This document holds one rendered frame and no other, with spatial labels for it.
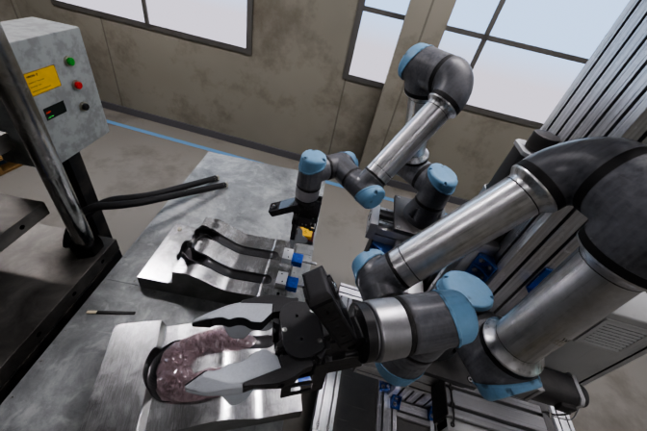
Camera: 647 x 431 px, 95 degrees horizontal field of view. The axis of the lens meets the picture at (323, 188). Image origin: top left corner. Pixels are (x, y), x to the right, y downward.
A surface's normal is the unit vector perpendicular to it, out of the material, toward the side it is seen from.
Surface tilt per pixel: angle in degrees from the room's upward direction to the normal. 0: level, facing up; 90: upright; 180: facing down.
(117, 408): 0
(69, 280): 0
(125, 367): 0
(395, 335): 36
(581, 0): 90
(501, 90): 90
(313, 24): 90
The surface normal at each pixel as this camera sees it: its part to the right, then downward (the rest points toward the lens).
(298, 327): 0.15, -0.85
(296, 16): -0.21, 0.58
